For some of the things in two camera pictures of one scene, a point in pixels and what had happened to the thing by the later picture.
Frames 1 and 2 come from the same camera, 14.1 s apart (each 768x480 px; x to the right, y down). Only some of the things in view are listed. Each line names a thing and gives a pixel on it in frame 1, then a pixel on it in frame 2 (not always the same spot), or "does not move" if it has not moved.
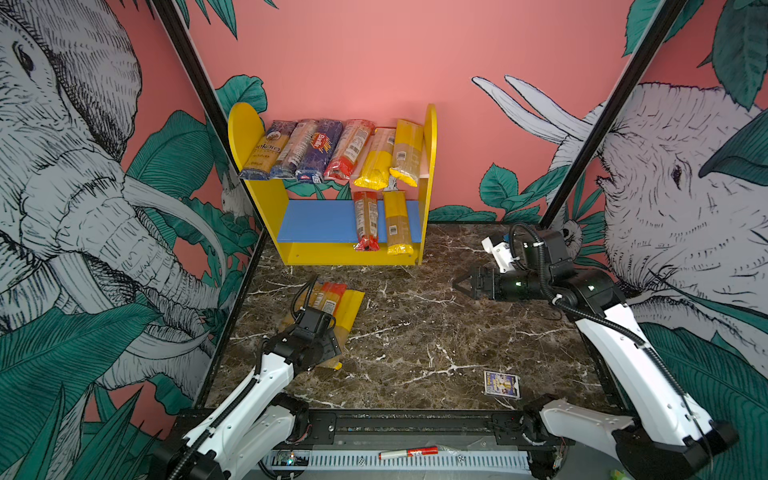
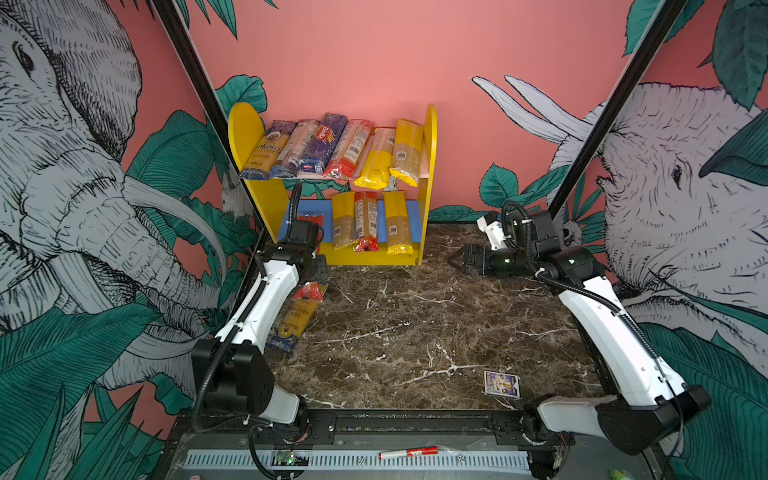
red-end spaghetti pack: [326, 295] to [312, 291]
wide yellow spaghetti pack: [407, 151] does not move
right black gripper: [482, 277] to [485, 254]
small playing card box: [501, 384] does not move
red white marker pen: [405, 453] does not move
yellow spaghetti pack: [398, 232] does not move
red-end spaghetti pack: [367, 215] does not move
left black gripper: [330, 343] to [321, 267]
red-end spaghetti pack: [352, 144] does not move
